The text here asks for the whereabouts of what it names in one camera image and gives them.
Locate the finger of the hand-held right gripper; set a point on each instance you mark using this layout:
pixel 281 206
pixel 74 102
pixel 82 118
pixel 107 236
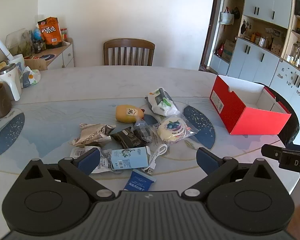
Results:
pixel 271 152

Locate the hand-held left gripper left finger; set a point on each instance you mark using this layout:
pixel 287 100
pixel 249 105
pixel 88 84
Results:
pixel 88 160

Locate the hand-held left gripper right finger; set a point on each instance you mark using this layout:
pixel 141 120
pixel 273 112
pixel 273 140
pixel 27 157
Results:
pixel 207 160

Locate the white barcode packet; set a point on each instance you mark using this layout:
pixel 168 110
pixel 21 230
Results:
pixel 105 160

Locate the beige snack packet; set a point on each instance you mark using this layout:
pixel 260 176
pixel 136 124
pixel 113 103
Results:
pixel 92 135

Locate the red shoe box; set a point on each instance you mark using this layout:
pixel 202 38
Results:
pixel 252 122

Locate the clear bag with dark snack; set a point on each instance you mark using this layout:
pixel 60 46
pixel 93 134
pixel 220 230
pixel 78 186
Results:
pixel 143 131

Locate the white green snack packet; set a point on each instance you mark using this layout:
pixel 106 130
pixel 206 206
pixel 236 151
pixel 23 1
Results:
pixel 162 102

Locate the white marble desktop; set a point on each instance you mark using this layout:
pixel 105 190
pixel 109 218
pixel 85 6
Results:
pixel 102 85

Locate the light blue small box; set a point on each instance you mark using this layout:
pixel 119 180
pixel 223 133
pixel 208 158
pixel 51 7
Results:
pixel 130 157

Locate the black snack packet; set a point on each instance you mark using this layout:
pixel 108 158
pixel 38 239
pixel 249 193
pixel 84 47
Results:
pixel 127 137

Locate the round blueberry bread packet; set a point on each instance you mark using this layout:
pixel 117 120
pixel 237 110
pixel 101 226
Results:
pixel 173 128

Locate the dark blue sachet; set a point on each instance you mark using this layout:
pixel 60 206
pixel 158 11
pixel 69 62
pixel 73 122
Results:
pixel 139 181

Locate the yellow bottle-shaped packet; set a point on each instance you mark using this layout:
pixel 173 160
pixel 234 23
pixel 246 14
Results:
pixel 127 113

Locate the printed tissue packet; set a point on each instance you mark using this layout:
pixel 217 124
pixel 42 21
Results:
pixel 31 76

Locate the white side cabinet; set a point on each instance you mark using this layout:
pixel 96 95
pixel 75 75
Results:
pixel 62 55

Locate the white thermos mug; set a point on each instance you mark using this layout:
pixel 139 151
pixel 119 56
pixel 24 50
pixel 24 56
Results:
pixel 11 80

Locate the dark round mat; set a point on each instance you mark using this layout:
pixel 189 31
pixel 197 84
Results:
pixel 45 57

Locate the cardboard box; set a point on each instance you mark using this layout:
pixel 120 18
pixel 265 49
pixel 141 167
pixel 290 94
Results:
pixel 229 48

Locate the brown wooden chair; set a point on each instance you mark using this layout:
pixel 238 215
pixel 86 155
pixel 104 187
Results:
pixel 128 52

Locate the red lid jars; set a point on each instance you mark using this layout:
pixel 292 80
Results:
pixel 64 33

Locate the orange snack bag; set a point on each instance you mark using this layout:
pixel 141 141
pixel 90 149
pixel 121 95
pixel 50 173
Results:
pixel 50 33

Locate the hanging tote bag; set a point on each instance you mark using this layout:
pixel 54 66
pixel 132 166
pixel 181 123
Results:
pixel 227 17

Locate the grey wall cabinet unit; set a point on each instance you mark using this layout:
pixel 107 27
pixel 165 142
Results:
pixel 265 0

